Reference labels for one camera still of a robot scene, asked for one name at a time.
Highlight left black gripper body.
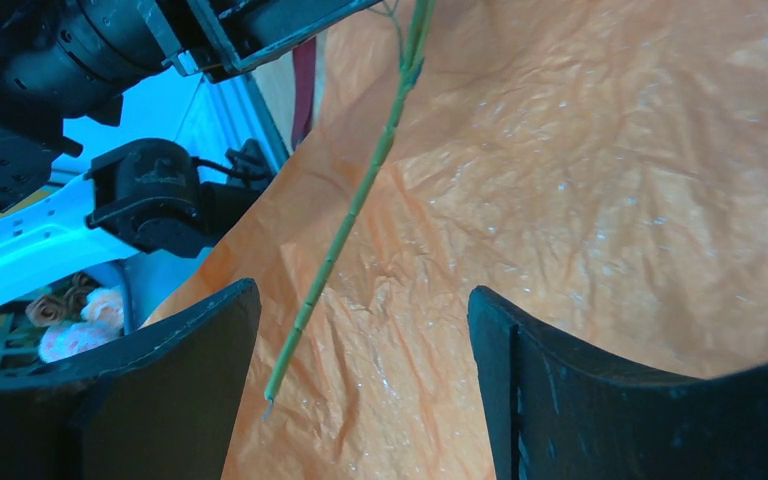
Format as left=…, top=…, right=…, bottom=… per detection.
left=1, top=1, right=217, bottom=120

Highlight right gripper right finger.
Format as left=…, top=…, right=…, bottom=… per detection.
left=467, top=286, right=768, bottom=479

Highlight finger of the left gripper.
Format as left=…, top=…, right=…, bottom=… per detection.
left=185, top=0, right=377, bottom=83

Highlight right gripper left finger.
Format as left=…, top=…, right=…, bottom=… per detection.
left=0, top=279, right=261, bottom=480

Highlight dark red ribbon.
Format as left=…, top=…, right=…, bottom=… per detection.
left=290, top=37, right=317, bottom=149

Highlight yellow rose flower stem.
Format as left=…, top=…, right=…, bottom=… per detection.
left=263, top=0, right=437, bottom=420

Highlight orange yellow wrapping paper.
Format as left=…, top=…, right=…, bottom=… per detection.
left=152, top=1, right=768, bottom=479

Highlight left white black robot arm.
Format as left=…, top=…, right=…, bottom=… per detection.
left=0, top=1, right=368, bottom=306

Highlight spare flowers below table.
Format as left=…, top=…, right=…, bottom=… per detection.
left=25, top=272, right=126, bottom=363

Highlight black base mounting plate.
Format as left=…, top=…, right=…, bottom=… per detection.
left=178, top=66, right=293, bottom=180

